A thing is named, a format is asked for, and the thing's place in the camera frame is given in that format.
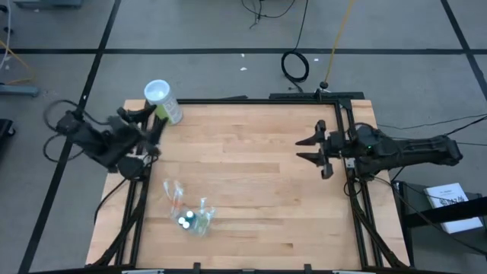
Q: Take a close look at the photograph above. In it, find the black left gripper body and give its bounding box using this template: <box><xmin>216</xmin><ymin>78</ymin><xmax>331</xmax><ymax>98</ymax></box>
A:
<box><xmin>108</xmin><ymin>116</ymin><xmax>154</xmax><ymax>154</ymax></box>

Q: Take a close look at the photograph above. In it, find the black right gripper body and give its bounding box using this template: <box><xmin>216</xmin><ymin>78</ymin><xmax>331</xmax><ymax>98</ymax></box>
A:
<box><xmin>315</xmin><ymin>120</ymin><xmax>355</xmax><ymax>180</ymax></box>

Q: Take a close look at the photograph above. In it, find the white green wipes canister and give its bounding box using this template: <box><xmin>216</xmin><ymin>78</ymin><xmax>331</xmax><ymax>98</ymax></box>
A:
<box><xmin>143</xmin><ymin>78</ymin><xmax>184</xmax><ymax>126</ymax></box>

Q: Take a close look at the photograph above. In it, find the black side stand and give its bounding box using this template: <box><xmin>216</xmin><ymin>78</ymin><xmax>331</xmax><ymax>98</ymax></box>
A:
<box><xmin>391</xmin><ymin>180</ymin><xmax>487</xmax><ymax>260</ymax></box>

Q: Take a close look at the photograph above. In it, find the white booklet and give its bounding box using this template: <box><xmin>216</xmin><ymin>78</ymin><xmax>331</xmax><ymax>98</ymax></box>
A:
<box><xmin>423</xmin><ymin>182</ymin><xmax>484</xmax><ymax>234</ymax></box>

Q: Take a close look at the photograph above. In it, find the grey floor equipment base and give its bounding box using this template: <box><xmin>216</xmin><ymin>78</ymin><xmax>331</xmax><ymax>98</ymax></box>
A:
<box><xmin>0</xmin><ymin>83</ymin><xmax>40</xmax><ymax>98</ymax></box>

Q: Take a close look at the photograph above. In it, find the black floor object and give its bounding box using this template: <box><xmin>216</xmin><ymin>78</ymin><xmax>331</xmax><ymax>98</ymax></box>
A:
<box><xmin>0</xmin><ymin>118</ymin><xmax>17</xmax><ymax>161</ymax></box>

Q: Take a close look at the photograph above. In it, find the coiled black floor cable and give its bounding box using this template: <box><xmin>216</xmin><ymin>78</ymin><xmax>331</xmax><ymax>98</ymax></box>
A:
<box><xmin>280</xmin><ymin>0</ymin><xmax>311</xmax><ymax>94</ymax></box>

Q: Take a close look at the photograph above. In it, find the black aluminium table frame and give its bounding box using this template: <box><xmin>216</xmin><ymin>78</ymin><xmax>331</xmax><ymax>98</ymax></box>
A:
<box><xmin>85</xmin><ymin>91</ymin><xmax>410</xmax><ymax>274</ymax></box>

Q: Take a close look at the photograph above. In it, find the yellow hanging cable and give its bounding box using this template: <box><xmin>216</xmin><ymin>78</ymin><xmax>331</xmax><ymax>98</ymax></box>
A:
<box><xmin>322</xmin><ymin>0</ymin><xmax>355</xmax><ymax>91</ymax></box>

